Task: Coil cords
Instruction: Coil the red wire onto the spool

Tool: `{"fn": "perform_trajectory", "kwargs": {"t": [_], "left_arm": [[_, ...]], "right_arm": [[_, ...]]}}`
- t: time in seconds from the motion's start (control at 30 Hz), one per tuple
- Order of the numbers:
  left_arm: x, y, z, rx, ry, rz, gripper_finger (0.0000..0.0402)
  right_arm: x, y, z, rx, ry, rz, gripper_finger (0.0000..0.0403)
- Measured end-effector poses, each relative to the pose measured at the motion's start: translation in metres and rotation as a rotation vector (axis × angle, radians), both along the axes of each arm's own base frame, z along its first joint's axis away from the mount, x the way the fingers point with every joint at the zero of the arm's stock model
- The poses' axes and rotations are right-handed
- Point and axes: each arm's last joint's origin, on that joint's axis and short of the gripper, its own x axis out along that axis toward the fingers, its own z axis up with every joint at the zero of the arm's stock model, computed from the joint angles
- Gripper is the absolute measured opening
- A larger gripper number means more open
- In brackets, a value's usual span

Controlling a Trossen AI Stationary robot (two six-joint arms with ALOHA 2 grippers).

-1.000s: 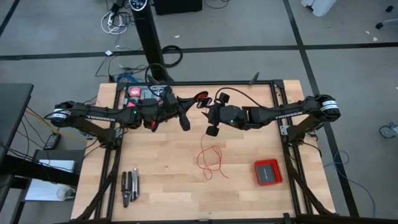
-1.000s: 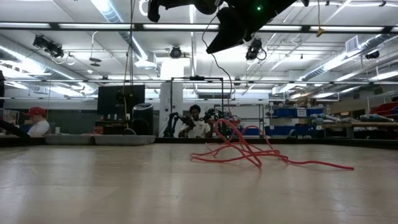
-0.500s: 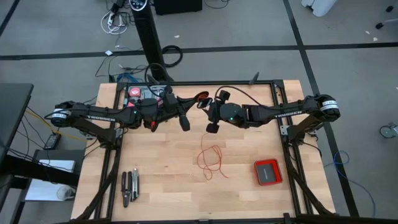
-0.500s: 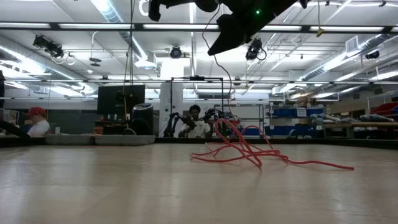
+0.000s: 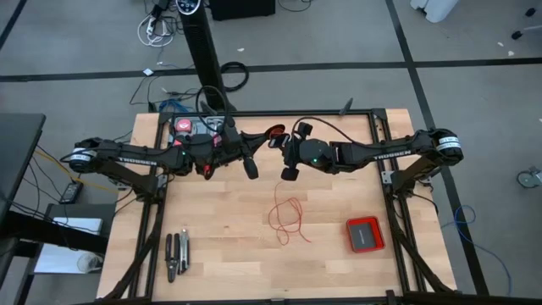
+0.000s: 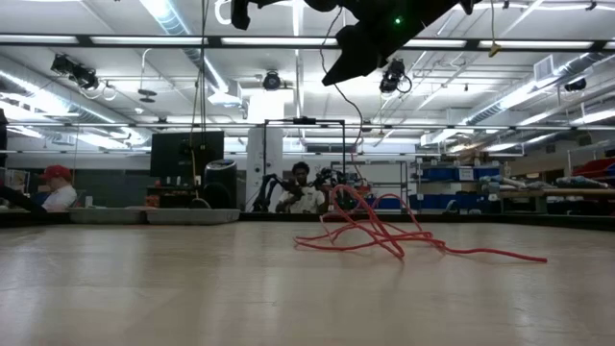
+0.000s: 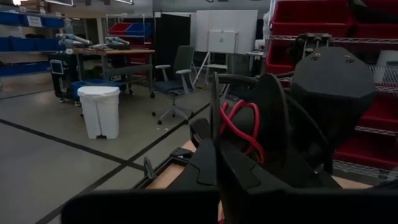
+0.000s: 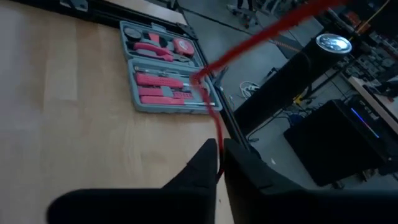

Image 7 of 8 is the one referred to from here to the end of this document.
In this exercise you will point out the white partition board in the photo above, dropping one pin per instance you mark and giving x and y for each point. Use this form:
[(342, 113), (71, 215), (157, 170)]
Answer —
[(227, 20)]

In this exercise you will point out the black equipment stand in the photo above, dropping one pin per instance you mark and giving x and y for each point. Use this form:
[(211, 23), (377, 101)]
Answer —
[(62, 74)]

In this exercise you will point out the office chair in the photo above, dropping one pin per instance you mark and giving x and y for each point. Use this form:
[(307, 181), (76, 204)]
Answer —
[(177, 84)]

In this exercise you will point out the black angled bracket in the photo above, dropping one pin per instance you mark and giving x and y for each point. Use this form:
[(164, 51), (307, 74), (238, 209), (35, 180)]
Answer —
[(148, 168)]

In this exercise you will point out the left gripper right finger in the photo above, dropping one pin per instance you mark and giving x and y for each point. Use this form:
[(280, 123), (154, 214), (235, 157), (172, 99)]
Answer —
[(239, 174)]

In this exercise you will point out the red storage bin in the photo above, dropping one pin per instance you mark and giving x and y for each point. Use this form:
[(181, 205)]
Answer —
[(278, 57), (381, 113), (119, 28), (311, 15), (376, 29), (367, 152)]

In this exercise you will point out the blue floor crate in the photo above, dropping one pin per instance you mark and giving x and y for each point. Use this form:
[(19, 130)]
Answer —
[(93, 83)]

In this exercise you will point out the blue storage bin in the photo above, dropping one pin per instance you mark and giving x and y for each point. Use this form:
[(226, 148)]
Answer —
[(140, 28)]

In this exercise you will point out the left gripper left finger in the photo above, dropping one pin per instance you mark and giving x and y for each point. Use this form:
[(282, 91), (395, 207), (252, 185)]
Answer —
[(202, 171)]

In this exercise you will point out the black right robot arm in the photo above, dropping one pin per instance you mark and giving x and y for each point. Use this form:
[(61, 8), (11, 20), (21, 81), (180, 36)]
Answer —
[(332, 87)]

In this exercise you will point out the white trash bin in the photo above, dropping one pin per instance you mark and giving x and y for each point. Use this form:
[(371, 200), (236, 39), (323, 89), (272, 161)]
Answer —
[(99, 112)]

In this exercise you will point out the grey fabric bundle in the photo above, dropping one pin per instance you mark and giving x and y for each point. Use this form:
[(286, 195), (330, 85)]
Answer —
[(116, 42), (73, 40)]

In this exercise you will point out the wall shelving with blue bins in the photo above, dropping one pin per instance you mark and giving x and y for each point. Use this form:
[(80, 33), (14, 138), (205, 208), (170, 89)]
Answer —
[(31, 43)]

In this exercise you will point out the wooden workbench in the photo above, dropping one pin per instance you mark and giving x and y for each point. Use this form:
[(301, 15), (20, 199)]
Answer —
[(115, 52)]

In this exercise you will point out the black partition panel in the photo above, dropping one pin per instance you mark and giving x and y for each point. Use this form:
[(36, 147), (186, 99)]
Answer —
[(172, 43)]

